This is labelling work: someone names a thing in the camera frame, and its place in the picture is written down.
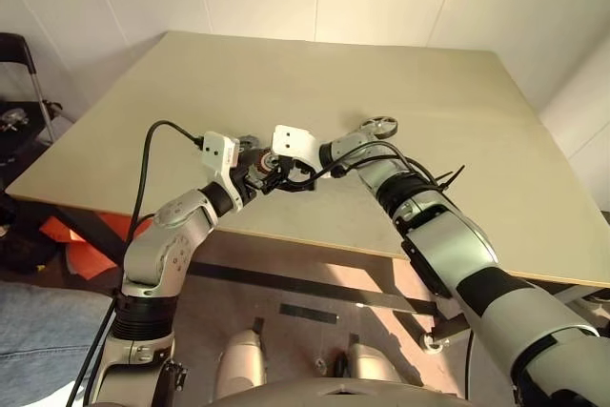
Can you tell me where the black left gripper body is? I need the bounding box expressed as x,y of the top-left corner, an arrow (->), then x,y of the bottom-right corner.
232,158 -> 264,204

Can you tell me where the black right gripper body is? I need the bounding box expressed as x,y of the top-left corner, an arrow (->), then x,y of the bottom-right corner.
274,154 -> 316,193

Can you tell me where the silver motor housing with lid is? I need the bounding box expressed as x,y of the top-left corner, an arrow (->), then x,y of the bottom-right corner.
240,135 -> 282,180

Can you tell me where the black zip tie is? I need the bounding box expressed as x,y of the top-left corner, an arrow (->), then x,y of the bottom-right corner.
433,166 -> 466,193

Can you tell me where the silver rounded robot foot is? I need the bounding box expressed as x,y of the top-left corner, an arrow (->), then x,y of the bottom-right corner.
216,328 -> 268,401
345,342 -> 406,384

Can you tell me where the orange cloth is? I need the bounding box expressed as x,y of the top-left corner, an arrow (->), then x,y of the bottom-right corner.
38,210 -> 156,282

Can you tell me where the grey robot torso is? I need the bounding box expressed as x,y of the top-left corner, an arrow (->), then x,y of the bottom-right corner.
199,376 -> 473,407

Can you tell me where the grey caster wheel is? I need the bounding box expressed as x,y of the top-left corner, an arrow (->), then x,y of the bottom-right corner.
417,330 -> 452,355

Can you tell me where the black bag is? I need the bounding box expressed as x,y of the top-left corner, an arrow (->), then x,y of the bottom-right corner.
0,196 -> 58,275

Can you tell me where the clear object on chair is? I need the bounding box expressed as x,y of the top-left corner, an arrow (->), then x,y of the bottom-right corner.
0,109 -> 28,134

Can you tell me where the person's blue jeans leg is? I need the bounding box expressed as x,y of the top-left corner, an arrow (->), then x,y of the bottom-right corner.
0,280 -> 115,407

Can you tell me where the black folding chair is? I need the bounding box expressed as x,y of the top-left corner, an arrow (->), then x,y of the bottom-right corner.
0,32 -> 77,179

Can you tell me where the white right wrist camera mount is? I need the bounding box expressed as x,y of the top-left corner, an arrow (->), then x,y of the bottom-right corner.
270,124 -> 321,174

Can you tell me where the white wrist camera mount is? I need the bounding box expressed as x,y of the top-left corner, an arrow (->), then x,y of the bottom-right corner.
270,124 -> 321,174
199,131 -> 247,213

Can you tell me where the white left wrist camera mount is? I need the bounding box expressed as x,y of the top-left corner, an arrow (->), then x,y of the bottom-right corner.
199,131 -> 247,213

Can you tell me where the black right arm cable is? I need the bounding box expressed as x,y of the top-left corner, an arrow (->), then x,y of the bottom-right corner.
280,139 -> 466,194

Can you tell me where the black metal table frame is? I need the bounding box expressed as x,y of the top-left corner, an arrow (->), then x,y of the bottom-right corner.
4,192 -> 610,346

